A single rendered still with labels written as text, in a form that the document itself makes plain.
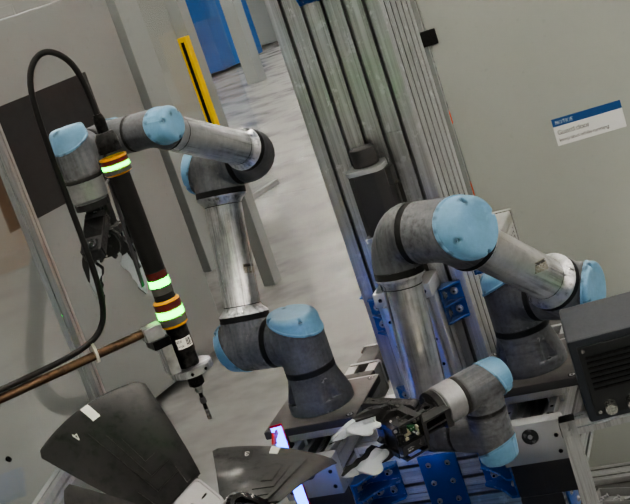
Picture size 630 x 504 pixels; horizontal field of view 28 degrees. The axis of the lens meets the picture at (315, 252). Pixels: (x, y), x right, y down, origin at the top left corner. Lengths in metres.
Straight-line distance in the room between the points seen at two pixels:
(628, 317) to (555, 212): 1.49
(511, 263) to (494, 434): 0.32
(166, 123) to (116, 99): 4.22
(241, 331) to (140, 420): 0.78
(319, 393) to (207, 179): 0.54
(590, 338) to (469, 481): 0.65
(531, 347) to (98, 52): 4.36
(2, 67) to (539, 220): 3.17
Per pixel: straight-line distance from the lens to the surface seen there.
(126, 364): 6.43
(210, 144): 2.61
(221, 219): 2.86
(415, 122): 2.74
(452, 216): 2.20
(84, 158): 2.49
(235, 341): 2.86
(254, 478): 2.22
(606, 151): 3.72
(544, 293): 2.49
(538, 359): 2.66
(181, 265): 6.85
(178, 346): 1.99
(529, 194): 3.73
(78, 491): 1.82
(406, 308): 2.34
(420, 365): 2.36
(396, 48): 2.73
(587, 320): 2.31
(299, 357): 2.79
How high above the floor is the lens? 2.05
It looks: 14 degrees down
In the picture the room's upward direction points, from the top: 19 degrees counter-clockwise
